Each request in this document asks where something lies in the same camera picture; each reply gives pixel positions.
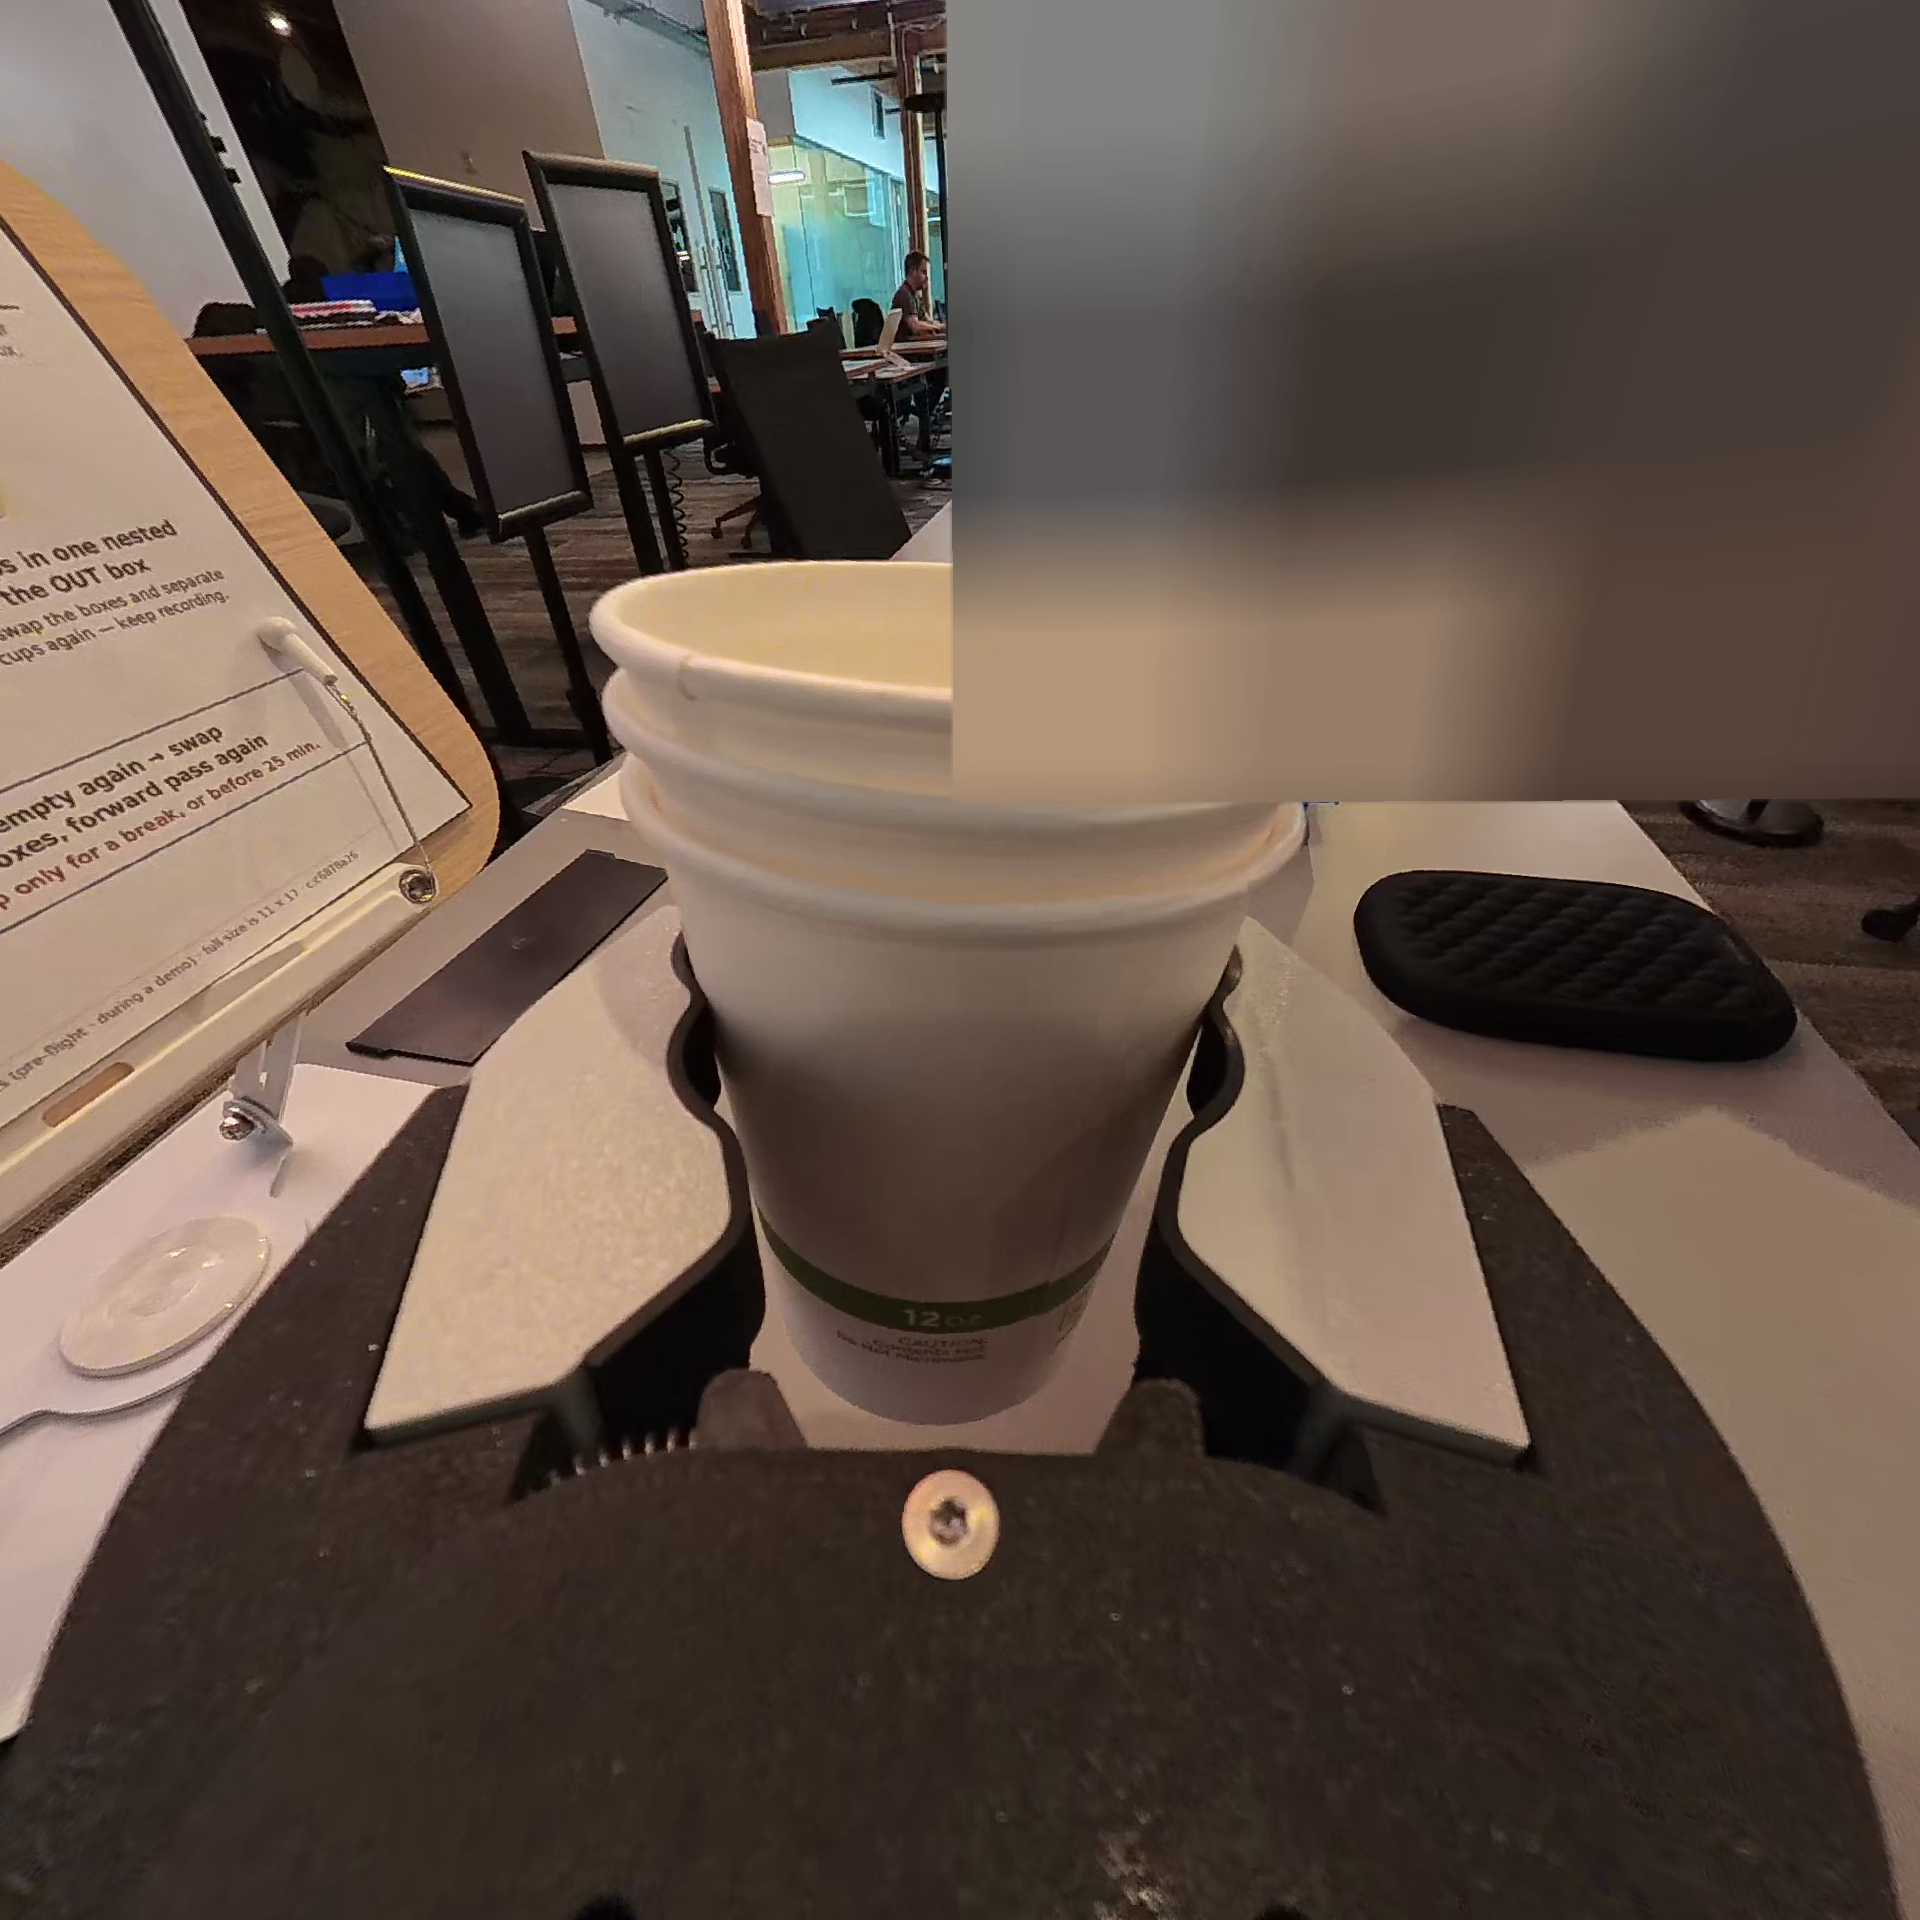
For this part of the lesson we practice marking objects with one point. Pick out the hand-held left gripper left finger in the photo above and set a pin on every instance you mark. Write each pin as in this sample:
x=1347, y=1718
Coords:
x=557, y=1201

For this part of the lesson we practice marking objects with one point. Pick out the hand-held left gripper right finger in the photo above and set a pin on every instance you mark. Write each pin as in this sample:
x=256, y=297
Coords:
x=1350, y=1230

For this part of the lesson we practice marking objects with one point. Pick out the wooden document stand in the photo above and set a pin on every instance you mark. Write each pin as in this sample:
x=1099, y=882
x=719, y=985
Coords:
x=376, y=676

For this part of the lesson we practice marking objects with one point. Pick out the black stanchion pole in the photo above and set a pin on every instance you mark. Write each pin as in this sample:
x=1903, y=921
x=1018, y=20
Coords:
x=1746, y=822

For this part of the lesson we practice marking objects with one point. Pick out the printed instruction sheet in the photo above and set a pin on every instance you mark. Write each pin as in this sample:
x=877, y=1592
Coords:
x=149, y=676

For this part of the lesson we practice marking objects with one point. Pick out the black office chair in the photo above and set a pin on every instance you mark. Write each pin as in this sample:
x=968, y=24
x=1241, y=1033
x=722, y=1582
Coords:
x=810, y=452

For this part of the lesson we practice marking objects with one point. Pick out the wooden office desk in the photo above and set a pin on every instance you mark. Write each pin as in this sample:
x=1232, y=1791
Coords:
x=376, y=340

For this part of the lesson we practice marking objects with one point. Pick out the black sign stand with pole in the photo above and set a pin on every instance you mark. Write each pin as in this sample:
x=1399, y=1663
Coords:
x=224, y=194

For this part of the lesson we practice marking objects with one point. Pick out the wooden beam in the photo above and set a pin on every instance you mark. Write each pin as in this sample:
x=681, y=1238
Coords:
x=744, y=149

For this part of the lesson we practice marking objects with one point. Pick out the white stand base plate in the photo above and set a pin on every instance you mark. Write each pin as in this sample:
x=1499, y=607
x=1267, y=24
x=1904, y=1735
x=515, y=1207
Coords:
x=90, y=1500

